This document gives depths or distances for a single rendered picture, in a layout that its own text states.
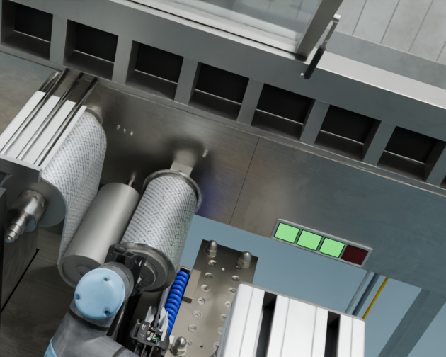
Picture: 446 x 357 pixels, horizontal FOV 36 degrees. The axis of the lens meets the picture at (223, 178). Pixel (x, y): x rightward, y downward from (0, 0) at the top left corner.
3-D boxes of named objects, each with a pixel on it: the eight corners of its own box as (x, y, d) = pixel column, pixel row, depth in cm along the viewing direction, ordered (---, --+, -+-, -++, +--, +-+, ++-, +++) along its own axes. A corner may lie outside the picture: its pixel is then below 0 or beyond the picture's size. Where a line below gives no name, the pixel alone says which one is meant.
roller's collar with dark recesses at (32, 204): (5, 226, 141) (6, 204, 137) (18, 207, 146) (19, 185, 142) (35, 236, 141) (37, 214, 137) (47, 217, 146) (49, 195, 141)
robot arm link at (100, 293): (60, 310, 110) (86, 263, 110) (76, 298, 121) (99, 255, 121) (104, 334, 109) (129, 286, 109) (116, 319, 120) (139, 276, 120)
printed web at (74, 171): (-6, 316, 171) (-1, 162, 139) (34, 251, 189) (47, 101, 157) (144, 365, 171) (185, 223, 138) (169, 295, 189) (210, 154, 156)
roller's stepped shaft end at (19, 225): (-1, 244, 135) (0, 232, 133) (13, 223, 140) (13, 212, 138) (15, 248, 135) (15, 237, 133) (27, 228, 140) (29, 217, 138)
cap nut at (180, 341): (168, 353, 160) (172, 342, 157) (173, 341, 163) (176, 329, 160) (184, 358, 160) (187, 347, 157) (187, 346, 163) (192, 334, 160)
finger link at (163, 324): (178, 299, 158) (166, 330, 151) (173, 315, 162) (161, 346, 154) (165, 295, 158) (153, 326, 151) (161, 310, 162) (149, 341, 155)
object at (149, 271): (146, 292, 150) (115, 275, 148) (149, 285, 151) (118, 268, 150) (161, 274, 145) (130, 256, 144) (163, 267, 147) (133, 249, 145)
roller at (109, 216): (56, 283, 157) (60, 248, 149) (95, 210, 176) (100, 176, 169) (106, 299, 157) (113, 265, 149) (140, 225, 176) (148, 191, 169)
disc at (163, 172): (139, 207, 172) (146, 163, 163) (139, 207, 173) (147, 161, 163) (195, 225, 172) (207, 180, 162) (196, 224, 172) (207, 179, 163)
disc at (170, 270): (105, 280, 153) (111, 234, 144) (105, 278, 153) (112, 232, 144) (168, 300, 153) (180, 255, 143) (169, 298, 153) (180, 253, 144)
